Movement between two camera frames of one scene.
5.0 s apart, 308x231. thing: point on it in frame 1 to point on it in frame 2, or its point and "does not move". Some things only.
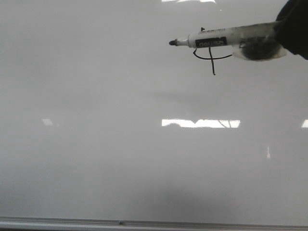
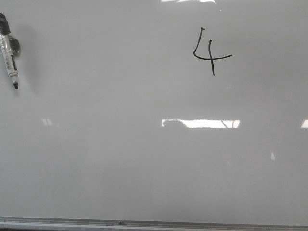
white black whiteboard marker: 257,42 to 5,32
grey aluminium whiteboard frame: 75,224 does not move
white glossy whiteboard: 101,119 does not move
